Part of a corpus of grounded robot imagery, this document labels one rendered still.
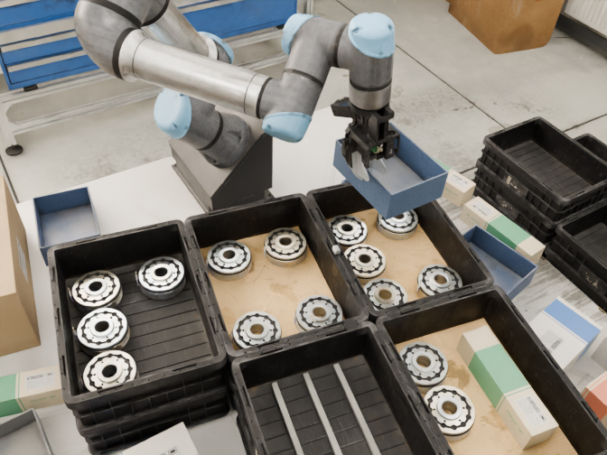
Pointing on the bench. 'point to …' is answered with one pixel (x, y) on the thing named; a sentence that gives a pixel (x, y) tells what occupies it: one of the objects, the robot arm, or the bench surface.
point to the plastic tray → (23, 435)
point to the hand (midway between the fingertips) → (361, 171)
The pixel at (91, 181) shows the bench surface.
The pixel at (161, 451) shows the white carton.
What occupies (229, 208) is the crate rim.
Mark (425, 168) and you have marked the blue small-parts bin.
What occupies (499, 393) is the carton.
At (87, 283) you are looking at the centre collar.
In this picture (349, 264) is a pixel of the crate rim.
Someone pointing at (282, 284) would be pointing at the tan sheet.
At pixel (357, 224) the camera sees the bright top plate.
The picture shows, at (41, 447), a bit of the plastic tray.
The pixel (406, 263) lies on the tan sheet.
